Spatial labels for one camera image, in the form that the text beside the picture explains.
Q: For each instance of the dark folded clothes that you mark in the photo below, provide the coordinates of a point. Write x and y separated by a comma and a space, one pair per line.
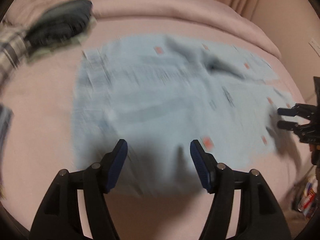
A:
59, 24

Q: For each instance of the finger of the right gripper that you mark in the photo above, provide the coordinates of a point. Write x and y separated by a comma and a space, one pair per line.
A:
288, 111
287, 125

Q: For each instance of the pink rolled duvet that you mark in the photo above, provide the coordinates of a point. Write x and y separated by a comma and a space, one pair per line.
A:
208, 12

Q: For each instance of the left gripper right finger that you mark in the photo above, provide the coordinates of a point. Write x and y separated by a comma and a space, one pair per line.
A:
260, 216

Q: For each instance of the plaid fabric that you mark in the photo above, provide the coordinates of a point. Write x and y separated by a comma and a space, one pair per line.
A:
13, 50

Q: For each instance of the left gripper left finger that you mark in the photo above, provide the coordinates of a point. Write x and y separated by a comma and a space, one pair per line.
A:
58, 216

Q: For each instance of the white power strip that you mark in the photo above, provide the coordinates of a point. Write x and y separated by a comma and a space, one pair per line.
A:
315, 46

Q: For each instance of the light blue denim pants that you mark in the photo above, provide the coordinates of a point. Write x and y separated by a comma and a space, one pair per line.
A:
161, 92

